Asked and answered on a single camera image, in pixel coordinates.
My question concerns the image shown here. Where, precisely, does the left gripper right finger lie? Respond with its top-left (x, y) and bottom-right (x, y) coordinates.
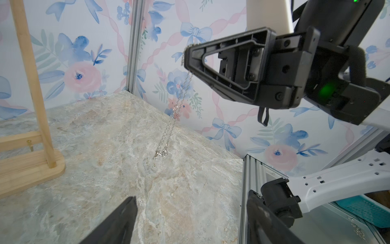
top-left (246, 190), bottom-right (303, 244)

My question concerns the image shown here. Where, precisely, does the wooden jewelry display stand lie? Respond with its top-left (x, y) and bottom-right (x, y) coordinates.
top-left (0, 0), bottom-right (66, 199)

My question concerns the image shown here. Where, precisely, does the right aluminium corner post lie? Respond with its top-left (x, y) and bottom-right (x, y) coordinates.
top-left (126, 0), bottom-right (144, 94)

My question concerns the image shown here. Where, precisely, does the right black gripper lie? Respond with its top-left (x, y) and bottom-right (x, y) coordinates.
top-left (183, 1), bottom-right (390, 125)

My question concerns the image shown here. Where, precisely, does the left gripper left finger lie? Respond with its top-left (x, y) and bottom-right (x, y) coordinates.
top-left (80, 196), bottom-right (138, 244)

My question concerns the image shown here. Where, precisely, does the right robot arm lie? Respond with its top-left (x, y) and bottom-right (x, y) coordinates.
top-left (183, 1), bottom-right (390, 227)

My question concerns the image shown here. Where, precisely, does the aluminium mounting rail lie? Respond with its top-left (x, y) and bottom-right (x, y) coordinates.
top-left (238, 155), bottom-right (301, 244)

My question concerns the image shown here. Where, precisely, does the teal plastic bin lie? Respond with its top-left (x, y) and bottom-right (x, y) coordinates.
top-left (335, 195), bottom-right (390, 229)

